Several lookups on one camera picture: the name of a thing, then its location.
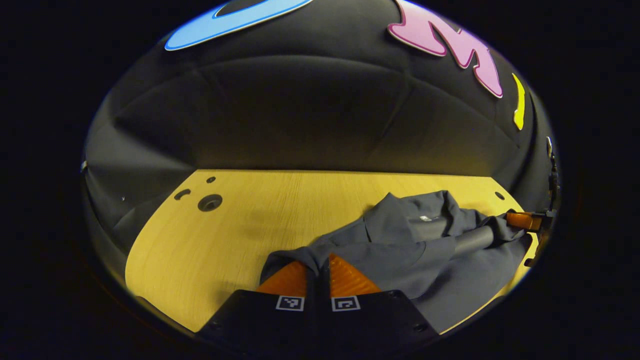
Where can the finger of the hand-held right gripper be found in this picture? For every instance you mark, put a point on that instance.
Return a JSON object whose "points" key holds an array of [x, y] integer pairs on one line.
{"points": [[522, 221]]}

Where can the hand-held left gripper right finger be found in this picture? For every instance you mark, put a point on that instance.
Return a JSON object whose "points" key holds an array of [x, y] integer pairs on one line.
{"points": [[324, 290]]}

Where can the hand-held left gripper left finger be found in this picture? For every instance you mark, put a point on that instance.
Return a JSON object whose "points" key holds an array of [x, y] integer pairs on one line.
{"points": [[311, 290]]}

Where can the grey collared shirt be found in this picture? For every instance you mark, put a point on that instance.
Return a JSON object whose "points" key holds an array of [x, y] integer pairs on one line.
{"points": [[400, 260]]}

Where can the black backdrop cloth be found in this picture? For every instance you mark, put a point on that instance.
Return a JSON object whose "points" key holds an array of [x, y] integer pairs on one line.
{"points": [[300, 110]]}

